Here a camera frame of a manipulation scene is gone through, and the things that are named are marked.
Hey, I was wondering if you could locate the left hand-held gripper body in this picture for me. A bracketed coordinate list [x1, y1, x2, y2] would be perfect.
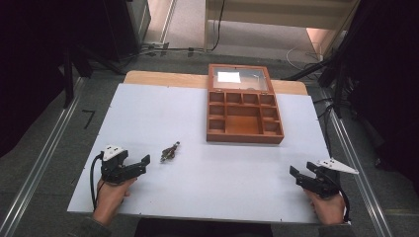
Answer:
[100, 144, 133, 185]

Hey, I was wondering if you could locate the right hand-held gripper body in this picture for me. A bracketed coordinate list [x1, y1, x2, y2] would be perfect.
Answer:
[310, 158, 360, 199]

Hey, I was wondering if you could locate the small metal brooch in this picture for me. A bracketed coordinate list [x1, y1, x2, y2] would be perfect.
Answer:
[159, 140, 182, 163]

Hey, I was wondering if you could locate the brown wooden compartment box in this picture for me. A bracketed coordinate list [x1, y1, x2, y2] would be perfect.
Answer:
[206, 63, 286, 145]

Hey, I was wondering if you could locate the person's right hand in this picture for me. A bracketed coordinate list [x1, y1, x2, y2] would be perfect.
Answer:
[303, 189, 347, 226]

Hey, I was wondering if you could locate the person's left hand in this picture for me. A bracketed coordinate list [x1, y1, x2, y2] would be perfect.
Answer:
[92, 178, 138, 227]

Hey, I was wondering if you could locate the white board sheet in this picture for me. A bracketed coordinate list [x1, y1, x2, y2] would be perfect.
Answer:
[66, 82, 331, 225]

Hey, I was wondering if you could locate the person's dark lap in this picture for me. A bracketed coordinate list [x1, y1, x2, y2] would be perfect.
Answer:
[133, 217, 275, 237]

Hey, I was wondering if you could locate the black metal stand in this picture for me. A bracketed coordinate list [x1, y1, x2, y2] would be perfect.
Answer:
[60, 42, 126, 110]
[283, 31, 355, 119]

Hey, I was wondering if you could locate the dark curtain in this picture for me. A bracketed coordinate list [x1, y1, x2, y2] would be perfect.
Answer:
[342, 0, 419, 196]
[0, 0, 110, 159]

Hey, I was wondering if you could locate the black cabinet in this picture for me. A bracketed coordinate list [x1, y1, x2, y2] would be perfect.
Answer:
[102, 0, 153, 63]

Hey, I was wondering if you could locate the beige shelf unit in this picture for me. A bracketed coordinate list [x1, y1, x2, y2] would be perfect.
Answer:
[204, 0, 361, 54]

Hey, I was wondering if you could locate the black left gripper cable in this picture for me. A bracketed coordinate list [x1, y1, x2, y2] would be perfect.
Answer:
[89, 152, 107, 212]

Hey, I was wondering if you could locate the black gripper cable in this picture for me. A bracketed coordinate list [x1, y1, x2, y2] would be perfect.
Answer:
[89, 152, 107, 212]
[338, 186, 352, 223]

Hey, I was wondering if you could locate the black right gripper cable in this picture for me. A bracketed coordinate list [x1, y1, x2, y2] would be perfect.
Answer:
[338, 186, 352, 223]

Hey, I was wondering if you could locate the aluminium floor rail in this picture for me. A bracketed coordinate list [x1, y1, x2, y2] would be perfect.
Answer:
[0, 76, 87, 237]
[317, 88, 395, 237]

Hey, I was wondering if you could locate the white floor cable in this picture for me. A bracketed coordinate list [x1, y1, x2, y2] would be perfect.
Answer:
[285, 41, 324, 68]

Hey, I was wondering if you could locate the black floor cable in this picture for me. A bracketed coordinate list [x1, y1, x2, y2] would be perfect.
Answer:
[125, 43, 211, 60]

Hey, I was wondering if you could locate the black hanging cable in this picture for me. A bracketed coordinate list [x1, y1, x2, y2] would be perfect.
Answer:
[209, 0, 227, 52]

